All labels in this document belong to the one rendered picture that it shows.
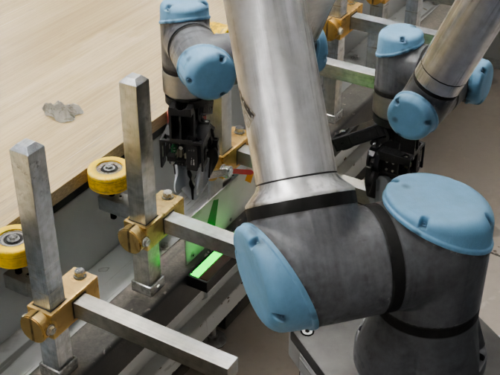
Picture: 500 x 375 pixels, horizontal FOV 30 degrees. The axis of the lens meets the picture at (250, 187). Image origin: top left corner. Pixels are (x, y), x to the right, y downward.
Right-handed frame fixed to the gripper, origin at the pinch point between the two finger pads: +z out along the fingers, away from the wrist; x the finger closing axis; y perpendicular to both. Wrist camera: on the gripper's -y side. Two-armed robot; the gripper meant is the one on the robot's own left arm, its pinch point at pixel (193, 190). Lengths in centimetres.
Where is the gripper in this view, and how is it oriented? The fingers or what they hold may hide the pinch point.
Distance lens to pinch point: 160.3
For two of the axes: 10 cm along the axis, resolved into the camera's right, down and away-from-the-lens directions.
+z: 0.0, 8.4, 5.5
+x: 9.8, 1.1, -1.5
